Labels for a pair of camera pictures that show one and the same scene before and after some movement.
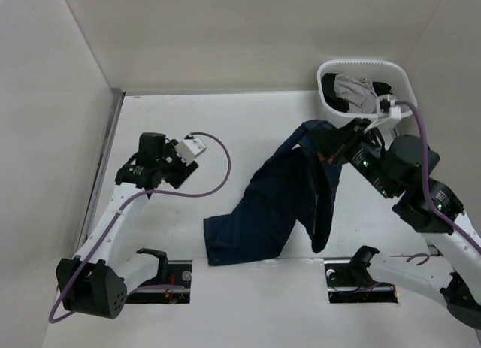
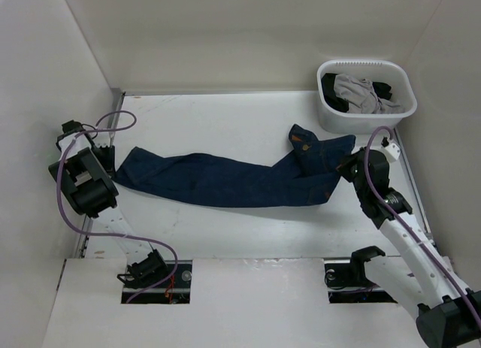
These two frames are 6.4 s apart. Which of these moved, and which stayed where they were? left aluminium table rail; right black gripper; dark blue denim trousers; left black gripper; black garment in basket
Moved: left black gripper; right black gripper; dark blue denim trousers
Stayed: left aluminium table rail; black garment in basket
